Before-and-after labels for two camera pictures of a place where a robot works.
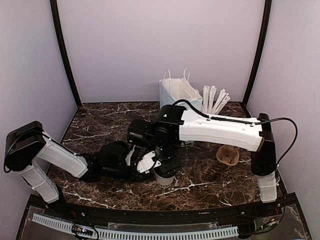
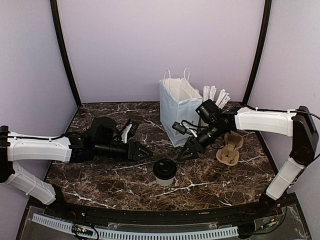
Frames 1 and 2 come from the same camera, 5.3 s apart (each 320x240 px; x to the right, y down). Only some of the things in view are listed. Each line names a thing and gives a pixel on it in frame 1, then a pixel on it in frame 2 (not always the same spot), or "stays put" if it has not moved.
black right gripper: (173, 167) → (194, 146)
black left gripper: (136, 176) → (133, 151)
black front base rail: (282, 219) stays put
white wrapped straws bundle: (213, 102) stays put
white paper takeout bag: (172, 90) stays put
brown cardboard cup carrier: (228, 154) stays put
